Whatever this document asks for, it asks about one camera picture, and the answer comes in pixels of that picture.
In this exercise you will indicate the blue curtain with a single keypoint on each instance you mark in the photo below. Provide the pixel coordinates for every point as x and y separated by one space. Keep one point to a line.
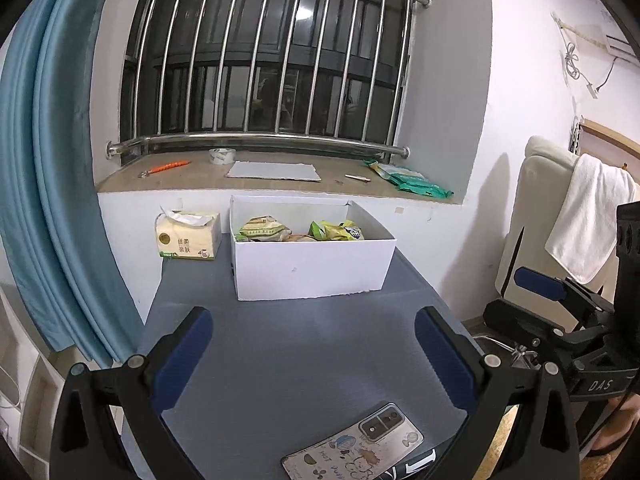
55 160

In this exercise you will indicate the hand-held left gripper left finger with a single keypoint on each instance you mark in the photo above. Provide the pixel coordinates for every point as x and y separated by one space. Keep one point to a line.
187 355

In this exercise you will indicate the smartphone with cartoon case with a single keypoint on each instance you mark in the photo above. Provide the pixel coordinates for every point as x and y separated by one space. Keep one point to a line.
350 445

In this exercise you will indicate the grey paper sheet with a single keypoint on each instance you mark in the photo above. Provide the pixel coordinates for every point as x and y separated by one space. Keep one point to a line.
275 171

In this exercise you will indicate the yellow snack packet blue mark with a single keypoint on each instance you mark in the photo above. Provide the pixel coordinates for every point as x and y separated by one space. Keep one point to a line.
332 232

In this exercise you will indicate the small white folding knife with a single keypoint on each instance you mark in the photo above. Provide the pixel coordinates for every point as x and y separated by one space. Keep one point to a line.
357 177

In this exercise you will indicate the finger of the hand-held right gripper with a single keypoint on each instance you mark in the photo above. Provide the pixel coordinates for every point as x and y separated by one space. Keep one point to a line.
537 282
520 325

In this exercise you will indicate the green plastic packet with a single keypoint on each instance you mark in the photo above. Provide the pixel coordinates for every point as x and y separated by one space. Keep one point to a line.
415 182

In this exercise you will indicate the person's right forearm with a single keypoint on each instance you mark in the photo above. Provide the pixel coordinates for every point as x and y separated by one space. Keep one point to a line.
617 425

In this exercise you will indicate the steel window grille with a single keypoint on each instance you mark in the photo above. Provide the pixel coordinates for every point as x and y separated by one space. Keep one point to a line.
280 60

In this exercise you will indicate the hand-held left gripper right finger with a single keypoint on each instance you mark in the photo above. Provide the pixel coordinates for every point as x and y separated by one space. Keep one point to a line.
442 355

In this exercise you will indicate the orange snack packet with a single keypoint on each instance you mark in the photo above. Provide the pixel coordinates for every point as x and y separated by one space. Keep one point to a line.
302 238

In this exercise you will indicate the white shelf unit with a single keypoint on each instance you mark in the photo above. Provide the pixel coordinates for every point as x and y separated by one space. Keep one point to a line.
30 410

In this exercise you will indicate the beige chair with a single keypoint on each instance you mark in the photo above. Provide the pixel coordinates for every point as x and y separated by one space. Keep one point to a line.
530 200

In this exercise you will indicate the white cardboard box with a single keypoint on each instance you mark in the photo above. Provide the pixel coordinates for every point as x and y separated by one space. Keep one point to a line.
310 270

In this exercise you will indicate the white towel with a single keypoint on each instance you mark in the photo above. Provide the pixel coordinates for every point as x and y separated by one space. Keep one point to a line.
590 215

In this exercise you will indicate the orange utility knife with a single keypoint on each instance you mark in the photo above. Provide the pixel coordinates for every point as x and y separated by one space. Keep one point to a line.
167 166

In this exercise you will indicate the white air conditioner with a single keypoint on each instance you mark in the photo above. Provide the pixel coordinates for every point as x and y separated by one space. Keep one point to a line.
622 47

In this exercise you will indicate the black item white print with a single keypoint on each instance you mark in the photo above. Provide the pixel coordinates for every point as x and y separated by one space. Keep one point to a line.
420 467

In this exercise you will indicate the yellow tissue pack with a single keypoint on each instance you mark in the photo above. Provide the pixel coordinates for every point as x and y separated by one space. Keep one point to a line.
187 240

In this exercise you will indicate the wooden framed board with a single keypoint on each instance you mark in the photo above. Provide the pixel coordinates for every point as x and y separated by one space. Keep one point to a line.
612 135

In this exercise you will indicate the pale green snack packet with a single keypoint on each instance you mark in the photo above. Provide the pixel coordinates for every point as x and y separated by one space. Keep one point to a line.
262 230

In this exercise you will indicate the clear tape roll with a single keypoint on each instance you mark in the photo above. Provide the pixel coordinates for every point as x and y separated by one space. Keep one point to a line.
222 156

